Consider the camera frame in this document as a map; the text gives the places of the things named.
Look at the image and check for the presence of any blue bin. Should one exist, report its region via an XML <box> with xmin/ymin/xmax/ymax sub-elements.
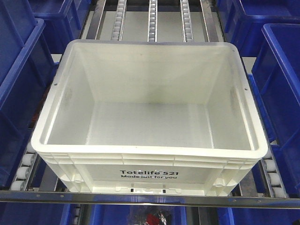
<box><xmin>29</xmin><ymin>0</ymin><xmax>91</xmax><ymax>54</ymax></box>
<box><xmin>216</xmin><ymin>0</ymin><xmax>300</xmax><ymax>57</ymax></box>
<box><xmin>250</xmin><ymin>23</ymin><xmax>300</xmax><ymax>197</ymax></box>
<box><xmin>0</xmin><ymin>19</ymin><xmax>57</xmax><ymax>188</ymax></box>

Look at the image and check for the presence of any roller track rail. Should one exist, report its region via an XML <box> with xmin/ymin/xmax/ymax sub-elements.
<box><xmin>111</xmin><ymin>0</ymin><xmax>127</xmax><ymax>41</ymax></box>
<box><xmin>180</xmin><ymin>0</ymin><xmax>193</xmax><ymax>42</ymax></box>
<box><xmin>148</xmin><ymin>0</ymin><xmax>158</xmax><ymax>42</ymax></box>

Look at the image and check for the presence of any left front roller strip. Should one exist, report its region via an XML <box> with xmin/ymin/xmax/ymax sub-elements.
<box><xmin>9</xmin><ymin>142</ymin><xmax>38</xmax><ymax>191</ymax></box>

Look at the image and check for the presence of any blue bin lower shelf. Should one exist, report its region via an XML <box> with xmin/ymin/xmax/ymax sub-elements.
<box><xmin>89</xmin><ymin>205</ymin><xmax>187</xmax><ymax>225</ymax></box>

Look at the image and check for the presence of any centre roller track rail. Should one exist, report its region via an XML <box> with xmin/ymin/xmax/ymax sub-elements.
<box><xmin>148</xmin><ymin>0</ymin><xmax>158</xmax><ymax>42</ymax></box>

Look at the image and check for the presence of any blue bin left rear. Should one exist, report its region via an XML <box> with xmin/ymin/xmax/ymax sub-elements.
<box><xmin>29</xmin><ymin>0</ymin><xmax>91</xmax><ymax>54</ymax></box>

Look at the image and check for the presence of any steel shelf front bar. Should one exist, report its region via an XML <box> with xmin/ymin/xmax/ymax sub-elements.
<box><xmin>0</xmin><ymin>190</ymin><xmax>300</xmax><ymax>210</ymax></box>

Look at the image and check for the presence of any white plastic tote bin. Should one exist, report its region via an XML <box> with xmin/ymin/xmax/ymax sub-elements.
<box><xmin>30</xmin><ymin>39</ymin><xmax>269</xmax><ymax>196</ymax></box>

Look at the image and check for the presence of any roller strip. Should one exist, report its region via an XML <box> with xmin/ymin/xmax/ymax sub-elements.
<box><xmin>260</xmin><ymin>149</ymin><xmax>288</xmax><ymax>198</ymax></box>
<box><xmin>9</xmin><ymin>142</ymin><xmax>38</xmax><ymax>191</ymax></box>

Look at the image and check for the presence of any red black item in bag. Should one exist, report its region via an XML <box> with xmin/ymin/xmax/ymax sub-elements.
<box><xmin>141</xmin><ymin>210</ymin><xmax>173</xmax><ymax>225</ymax></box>

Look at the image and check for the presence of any right roller track rail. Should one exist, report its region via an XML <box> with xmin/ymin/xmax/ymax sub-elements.
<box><xmin>180</xmin><ymin>0</ymin><xmax>193</xmax><ymax>42</ymax></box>

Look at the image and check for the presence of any left roller track rail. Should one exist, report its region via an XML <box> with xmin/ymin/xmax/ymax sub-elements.
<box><xmin>111</xmin><ymin>0</ymin><xmax>127</xmax><ymax>41</ymax></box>

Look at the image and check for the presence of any blue bin left front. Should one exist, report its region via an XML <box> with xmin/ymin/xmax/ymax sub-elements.
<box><xmin>0</xmin><ymin>19</ymin><xmax>57</xmax><ymax>188</ymax></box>

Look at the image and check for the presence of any blue bin right front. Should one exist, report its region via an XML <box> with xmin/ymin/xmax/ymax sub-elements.
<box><xmin>250</xmin><ymin>23</ymin><xmax>300</xmax><ymax>197</ymax></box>

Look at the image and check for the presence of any blue bin right rear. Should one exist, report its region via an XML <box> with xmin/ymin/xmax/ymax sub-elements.
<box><xmin>216</xmin><ymin>0</ymin><xmax>300</xmax><ymax>57</ymax></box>

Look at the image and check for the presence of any right front roller strip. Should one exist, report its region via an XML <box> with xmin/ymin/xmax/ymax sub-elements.
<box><xmin>260</xmin><ymin>149</ymin><xmax>288</xmax><ymax>198</ymax></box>

